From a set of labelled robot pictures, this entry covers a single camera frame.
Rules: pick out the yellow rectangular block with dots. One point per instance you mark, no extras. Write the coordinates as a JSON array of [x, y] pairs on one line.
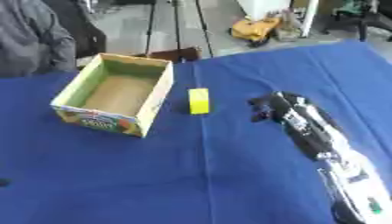
[[199, 101]]

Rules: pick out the black chair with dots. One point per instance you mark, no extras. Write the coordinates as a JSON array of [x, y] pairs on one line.
[[360, 17]]

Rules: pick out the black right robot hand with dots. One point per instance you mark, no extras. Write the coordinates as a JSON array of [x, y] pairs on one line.
[[268, 105]]

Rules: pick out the brown wooden block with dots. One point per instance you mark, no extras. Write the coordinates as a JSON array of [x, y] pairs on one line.
[[176, 54]]

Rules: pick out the black tripod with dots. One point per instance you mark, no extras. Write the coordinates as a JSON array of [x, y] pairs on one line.
[[176, 26]]

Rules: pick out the white post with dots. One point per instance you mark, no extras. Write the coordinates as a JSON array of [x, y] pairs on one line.
[[309, 17]]

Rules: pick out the person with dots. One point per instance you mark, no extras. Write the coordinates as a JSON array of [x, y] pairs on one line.
[[33, 38]]

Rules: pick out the open cardboard box green inside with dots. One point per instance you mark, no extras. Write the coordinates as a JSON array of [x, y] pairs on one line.
[[120, 94]]

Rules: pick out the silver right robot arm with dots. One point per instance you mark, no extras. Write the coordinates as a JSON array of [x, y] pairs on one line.
[[337, 163]]

